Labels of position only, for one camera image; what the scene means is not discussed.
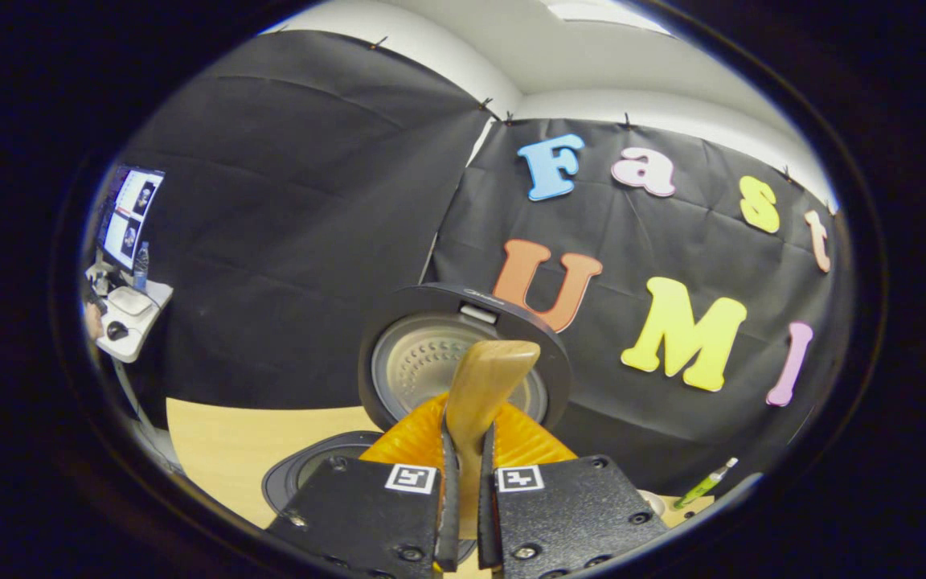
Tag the white side desk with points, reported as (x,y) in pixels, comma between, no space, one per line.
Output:
(141,326)

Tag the black computer mouse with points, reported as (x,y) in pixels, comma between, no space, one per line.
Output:
(117,330)

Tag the black backdrop cloth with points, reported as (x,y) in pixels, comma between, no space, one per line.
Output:
(294,241)

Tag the dark grey rice cooker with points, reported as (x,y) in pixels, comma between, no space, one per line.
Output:
(415,362)

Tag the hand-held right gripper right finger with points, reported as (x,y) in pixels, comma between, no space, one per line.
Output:
(575,515)

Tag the clear water bottle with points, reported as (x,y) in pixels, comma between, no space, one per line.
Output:
(141,269)

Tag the computer monitor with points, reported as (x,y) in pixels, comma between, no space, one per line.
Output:
(132,213)

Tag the green drink bottle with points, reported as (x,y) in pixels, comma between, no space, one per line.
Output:
(704,485)

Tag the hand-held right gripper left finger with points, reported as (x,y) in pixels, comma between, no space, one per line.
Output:
(366,515)

